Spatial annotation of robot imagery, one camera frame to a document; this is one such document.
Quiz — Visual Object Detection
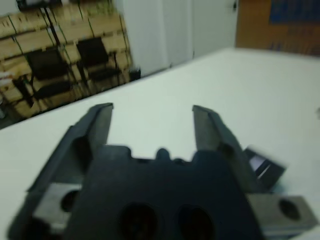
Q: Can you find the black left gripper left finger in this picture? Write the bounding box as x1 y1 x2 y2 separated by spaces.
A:
24 102 115 194

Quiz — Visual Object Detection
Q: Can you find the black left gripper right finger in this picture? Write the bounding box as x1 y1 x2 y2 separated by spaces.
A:
191 104 266 194

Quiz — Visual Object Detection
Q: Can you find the black box lid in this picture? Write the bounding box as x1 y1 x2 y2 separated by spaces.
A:
243 144 288 192

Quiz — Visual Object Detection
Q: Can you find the black mesh office chair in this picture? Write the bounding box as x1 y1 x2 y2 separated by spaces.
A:
13 47 75 110
74 36 122 90

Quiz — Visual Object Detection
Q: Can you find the black waste bin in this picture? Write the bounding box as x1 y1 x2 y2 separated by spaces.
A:
128 65 143 82

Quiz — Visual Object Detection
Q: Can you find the orange brown door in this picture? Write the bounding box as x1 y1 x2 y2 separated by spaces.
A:
234 0 320 55

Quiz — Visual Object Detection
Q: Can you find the blue poster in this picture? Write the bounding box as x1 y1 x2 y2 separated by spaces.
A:
268 0 320 26

